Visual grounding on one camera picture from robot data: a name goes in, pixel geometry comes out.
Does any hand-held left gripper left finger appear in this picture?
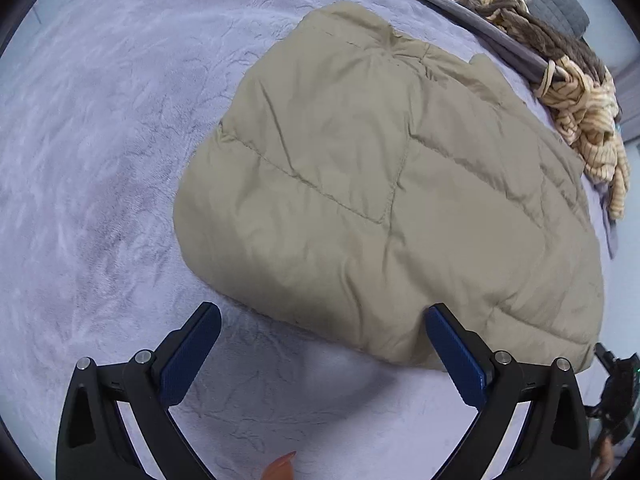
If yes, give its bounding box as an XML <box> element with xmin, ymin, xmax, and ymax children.
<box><xmin>55</xmin><ymin>301</ymin><xmax>222</xmax><ymax>480</ymax></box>

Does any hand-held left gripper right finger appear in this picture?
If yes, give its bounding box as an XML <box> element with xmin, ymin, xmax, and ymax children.
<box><xmin>424</xmin><ymin>303</ymin><xmax>594</xmax><ymax>480</ymax></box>

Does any beige puffer jacket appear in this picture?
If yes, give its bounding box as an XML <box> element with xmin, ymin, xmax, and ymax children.
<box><xmin>172</xmin><ymin>1</ymin><xmax>607</xmax><ymax>375</ymax></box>

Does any person's right hand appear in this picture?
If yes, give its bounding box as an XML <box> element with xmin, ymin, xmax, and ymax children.
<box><xmin>591</xmin><ymin>435</ymin><xmax>617</xmax><ymax>480</ymax></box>

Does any person's left hand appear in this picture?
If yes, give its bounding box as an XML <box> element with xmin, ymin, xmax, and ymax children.
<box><xmin>262</xmin><ymin>451</ymin><xmax>298</xmax><ymax>480</ymax></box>

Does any purple plush blanket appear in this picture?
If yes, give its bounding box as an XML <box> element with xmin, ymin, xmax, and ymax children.
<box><xmin>0</xmin><ymin>0</ymin><xmax>621</xmax><ymax>480</ymax></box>

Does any brown fleece robe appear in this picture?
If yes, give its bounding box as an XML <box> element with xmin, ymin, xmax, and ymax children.
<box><xmin>436</xmin><ymin>0</ymin><xmax>608</xmax><ymax>81</ymax></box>

